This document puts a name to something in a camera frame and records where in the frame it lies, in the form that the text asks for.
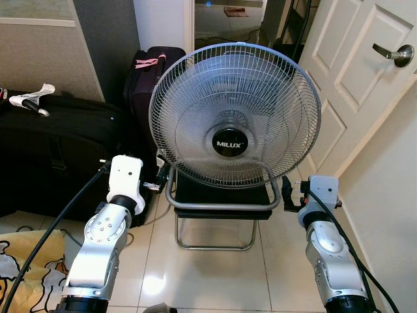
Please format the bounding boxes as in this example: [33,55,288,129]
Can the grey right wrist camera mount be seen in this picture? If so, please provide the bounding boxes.
[306,175,339,213]

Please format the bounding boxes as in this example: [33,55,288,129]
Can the grey robot left leg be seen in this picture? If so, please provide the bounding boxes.
[143,303,178,313]

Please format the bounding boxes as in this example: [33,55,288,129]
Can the white luggage tag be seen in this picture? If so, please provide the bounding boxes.
[9,83,56,117]

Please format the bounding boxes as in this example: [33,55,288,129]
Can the yellow cartoon egg blanket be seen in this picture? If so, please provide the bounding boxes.
[0,228,85,313]

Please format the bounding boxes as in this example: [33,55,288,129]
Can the grey floor cable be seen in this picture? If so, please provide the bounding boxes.
[124,209,171,247]

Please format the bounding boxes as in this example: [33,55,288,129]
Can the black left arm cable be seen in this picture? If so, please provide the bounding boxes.
[0,163,113,313]

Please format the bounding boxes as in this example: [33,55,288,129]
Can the white panel door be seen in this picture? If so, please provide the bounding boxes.
[296,0,417,180]

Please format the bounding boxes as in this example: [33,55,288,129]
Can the black metal frame chair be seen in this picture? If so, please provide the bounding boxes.
[165,166,282,252]

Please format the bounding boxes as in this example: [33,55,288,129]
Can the large black suitcase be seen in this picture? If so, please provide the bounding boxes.
[0,91,154,219]

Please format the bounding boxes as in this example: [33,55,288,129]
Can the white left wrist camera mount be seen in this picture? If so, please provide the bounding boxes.
[108,155,144,208]

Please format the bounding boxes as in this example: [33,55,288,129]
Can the metal door lever handle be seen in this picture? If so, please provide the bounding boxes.
[373,43,415,68]

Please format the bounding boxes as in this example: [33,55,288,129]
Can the pink ribbon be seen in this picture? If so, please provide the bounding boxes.
[134,57,162,70]

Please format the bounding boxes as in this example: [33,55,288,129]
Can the dark maroon upright suitcase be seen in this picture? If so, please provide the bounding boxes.
[124,46,186,147]

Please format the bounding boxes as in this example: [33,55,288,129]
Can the grey MILUX electric fan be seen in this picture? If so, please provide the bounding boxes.
[149,42,322,190]

